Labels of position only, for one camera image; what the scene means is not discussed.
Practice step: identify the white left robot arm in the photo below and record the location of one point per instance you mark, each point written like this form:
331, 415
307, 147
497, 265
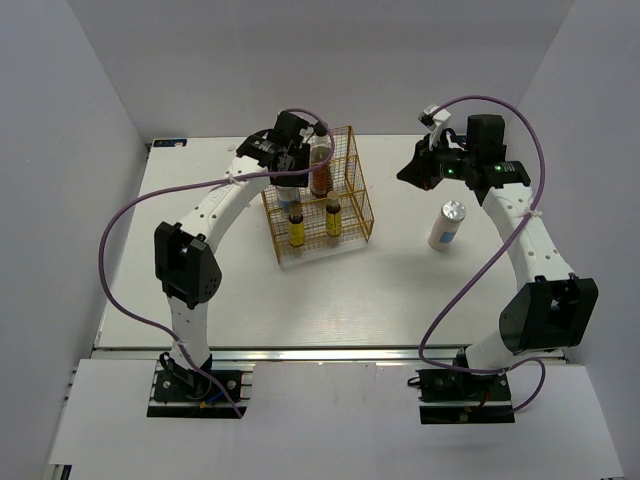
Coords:
184, 252

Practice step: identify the white bead jar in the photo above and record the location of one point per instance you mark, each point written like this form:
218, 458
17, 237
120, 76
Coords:
286, 196
447, 223

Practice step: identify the yellow label bottle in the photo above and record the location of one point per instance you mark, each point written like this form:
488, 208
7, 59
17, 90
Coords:
296, 227
333, 214

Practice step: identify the yellow wire basket rack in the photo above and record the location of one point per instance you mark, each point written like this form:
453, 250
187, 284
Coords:
356, 211

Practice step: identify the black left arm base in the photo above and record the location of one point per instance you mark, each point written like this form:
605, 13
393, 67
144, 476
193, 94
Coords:
184, 393

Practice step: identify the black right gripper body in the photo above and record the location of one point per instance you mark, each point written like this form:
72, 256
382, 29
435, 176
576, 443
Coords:
452, 163

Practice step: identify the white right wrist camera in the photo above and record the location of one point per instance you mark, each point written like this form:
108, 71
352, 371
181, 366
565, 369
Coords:
436, 119

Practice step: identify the red label sauce bottle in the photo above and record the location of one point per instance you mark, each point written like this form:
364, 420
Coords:
321, 180

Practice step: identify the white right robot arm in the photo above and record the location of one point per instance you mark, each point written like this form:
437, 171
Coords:
553, 305

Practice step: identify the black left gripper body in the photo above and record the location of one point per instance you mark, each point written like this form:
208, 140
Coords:
300, 158

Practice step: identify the aluminium front rail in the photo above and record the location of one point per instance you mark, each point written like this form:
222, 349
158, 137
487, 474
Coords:
247, 355

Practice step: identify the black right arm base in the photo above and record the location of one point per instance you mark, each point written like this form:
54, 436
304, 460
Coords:
448, 397

